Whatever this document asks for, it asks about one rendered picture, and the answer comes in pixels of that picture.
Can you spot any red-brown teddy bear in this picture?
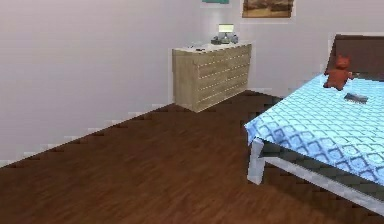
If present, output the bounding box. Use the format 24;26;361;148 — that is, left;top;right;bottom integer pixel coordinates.
322;54;355;92

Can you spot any bed with blue patterned cover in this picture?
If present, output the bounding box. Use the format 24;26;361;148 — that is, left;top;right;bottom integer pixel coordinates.
244;32;384;217

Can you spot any teal framed picture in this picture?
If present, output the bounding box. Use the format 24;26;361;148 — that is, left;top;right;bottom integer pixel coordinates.
200;0;232;6

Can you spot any small white table lamp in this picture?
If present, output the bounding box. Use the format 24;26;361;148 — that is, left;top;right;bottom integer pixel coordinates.
217;23;240;45

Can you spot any beige wooden chest of drawers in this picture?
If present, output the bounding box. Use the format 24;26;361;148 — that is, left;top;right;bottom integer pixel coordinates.
171;41;253;113

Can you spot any brown landscape framed picture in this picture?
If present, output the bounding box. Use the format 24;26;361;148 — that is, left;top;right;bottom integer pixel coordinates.
240;0;297;20

